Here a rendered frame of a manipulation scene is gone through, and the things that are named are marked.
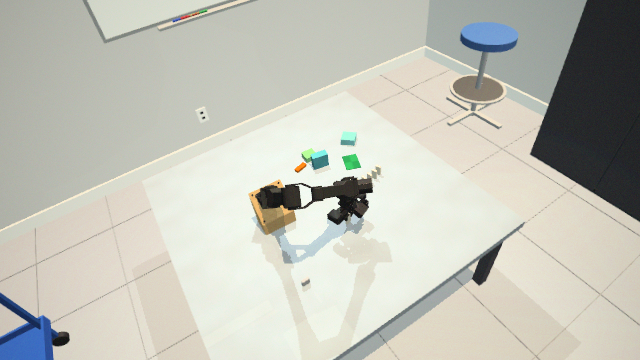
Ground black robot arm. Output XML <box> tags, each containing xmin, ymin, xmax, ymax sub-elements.
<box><xmin>255</xmin><ymin>176</ymin><xmax>373</xmax><ymax>218</ymax></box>

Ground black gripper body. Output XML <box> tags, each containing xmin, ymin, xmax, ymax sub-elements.
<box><xmin>327</xmin><ymin>194</ymin><xmax>367</xmax><ymax>225</ymax></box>

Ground orange flat bar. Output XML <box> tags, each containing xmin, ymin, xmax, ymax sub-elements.
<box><xmin>295</xmin><ymin>162</ymin><xmax>307</xmax><ymax>173</ymax></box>

